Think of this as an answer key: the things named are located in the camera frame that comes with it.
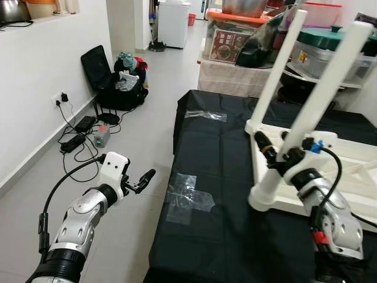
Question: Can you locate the white plastic children table top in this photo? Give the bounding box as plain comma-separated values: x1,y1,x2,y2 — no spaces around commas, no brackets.
244,118,377,216

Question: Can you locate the clear plastic bag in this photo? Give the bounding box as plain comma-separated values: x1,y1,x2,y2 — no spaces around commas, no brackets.
115,71,139,92

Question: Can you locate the green pot lid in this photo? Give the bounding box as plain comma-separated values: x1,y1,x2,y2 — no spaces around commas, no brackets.
297,27,377,52

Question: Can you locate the black kitchen appliance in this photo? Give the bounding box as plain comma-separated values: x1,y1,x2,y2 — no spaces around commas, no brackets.
0,0,30,24

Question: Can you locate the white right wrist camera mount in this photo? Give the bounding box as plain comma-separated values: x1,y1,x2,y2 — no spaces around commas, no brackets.
283,133,338,177

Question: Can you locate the black tablecloth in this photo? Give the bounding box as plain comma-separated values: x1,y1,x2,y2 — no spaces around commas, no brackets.
144,90,377,283

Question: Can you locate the grey printed box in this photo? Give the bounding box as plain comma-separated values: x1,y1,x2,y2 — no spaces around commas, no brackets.
353,12,377,36

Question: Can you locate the black plastic bag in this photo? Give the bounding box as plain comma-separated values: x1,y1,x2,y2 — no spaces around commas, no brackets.
236,9,289,68

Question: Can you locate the grey power box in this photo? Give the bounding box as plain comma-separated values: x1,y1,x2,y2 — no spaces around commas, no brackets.
94,125,111,148

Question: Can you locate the black wok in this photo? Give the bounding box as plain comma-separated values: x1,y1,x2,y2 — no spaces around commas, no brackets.
277,68,354,104

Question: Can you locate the white bottle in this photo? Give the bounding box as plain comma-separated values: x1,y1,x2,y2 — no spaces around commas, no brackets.
56,0,80,15

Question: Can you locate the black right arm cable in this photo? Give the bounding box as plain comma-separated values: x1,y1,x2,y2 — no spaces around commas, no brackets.
306,141,377,231

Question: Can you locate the steel pot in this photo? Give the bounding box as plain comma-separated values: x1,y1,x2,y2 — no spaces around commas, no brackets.
223,0,269,18

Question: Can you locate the black antenna router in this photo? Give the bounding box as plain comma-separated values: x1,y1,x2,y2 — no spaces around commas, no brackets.
97,97,121,126

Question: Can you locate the black floor cable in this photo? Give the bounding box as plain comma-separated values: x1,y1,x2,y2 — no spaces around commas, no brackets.
58,97,121,183

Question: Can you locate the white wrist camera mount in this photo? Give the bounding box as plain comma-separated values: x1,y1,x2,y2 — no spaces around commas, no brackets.
283,133,338,177
97,152,130,198

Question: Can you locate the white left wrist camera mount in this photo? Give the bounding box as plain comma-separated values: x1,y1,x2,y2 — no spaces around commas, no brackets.
97,152,130,198

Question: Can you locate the beige cloth covered stand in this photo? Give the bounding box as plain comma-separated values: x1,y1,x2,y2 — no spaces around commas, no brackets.
197,59,277,98

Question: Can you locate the clear tape cross patch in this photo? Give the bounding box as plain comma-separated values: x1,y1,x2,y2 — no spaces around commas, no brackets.
165,174,216,226

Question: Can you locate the black floor stand base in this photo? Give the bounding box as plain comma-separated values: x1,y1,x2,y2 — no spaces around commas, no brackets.
148,40,167,52

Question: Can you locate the clear plastic storage box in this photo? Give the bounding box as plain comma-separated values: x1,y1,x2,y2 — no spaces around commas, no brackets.
292,44,377,83

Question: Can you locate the black wall plug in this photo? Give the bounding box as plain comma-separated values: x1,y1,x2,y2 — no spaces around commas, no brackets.
53,91,70,107

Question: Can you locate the pink box red lid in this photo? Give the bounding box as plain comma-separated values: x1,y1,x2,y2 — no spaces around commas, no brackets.
303,2,343,27

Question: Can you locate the beige container orange lid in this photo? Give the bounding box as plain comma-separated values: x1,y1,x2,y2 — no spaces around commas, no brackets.
27,0,57,18

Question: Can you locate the orange lidded storage box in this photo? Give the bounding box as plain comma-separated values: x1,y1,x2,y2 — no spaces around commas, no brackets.
203,9,269,64

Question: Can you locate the clear tape strip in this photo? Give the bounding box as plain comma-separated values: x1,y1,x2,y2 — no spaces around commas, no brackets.
184,109,227,123

